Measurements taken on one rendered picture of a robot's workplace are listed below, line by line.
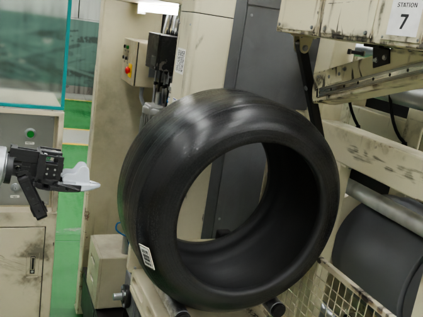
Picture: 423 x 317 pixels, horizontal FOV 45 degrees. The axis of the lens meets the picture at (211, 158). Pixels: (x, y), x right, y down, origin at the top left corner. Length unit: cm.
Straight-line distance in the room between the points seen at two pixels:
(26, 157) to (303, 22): 81
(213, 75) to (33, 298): 109
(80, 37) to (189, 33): 878
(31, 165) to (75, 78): 916
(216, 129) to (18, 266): 109
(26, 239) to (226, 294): 89
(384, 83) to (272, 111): 31
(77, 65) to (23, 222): 847
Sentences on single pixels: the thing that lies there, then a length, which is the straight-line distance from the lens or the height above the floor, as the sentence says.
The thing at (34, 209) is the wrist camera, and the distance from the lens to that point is 121.
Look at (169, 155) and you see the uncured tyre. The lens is 115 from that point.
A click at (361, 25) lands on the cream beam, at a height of 167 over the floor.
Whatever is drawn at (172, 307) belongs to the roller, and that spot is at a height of 92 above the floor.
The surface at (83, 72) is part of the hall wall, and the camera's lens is 1032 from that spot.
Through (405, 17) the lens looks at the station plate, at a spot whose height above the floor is 170.
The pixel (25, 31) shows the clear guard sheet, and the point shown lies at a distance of 181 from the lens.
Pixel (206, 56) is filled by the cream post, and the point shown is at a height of 154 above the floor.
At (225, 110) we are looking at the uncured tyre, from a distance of 118.
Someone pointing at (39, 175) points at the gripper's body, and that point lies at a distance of 117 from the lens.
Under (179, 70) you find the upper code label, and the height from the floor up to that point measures 148.
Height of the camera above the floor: 162
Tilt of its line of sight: 14 degrees down
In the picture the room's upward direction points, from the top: 9 degrees clockwise
